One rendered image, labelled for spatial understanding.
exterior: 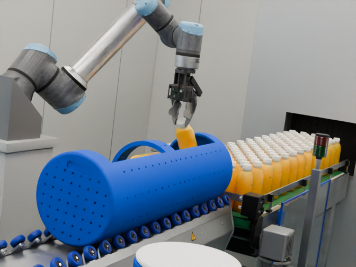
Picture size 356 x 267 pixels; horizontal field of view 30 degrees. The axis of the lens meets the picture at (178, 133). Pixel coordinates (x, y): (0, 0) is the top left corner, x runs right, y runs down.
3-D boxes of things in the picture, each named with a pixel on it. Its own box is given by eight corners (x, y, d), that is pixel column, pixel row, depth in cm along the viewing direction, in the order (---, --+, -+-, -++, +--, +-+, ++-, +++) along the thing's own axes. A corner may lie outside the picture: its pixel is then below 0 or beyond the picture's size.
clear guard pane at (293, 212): (266, 309, 297) (282, 204, 290) (315, 266, 366) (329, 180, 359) (267, 309, 297) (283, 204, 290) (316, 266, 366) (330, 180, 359)
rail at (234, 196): (170, 185, 296) (171, 178, 296) (171, 185, 297) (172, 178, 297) (254, 205, 278) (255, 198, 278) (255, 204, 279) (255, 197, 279)
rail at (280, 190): (255, 204, 279) (255, 197, 279) (346, 163, 420) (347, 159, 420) (256, 205, 279) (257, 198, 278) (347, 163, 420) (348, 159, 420)
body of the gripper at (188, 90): (166, 99, 242) (170, 67, 241) (177, 99, 250) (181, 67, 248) (184, 103, 239) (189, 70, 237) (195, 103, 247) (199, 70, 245)
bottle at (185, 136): (196, 166, 258) (187, 131, 245) (179, 163, 261) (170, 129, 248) (202, 152, 262) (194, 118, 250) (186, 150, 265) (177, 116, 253)
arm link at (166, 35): (166, 14, 255) (179, 14, 244) (184, 34, 260) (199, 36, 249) (150, 31, 254) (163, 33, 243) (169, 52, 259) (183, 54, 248)
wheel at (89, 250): (79, 248, 189) (85, 246, 188) (89, 245, 193) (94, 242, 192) (86, 263, 188) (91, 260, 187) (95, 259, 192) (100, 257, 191)
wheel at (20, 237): (14, 234, 190) (18, 240, 190) (25, 231, 194) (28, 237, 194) (6, 244, 192) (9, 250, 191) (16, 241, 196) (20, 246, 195)
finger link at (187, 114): (179, 127, 243) (178, 102, 242) (186, 126, 248) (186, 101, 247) (187, 127, 241) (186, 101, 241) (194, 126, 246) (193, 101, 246)
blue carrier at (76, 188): (28, 229, 204) (43, 140, 199) (165, 189, 282) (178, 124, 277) (103, 261, 192) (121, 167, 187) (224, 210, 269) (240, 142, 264)
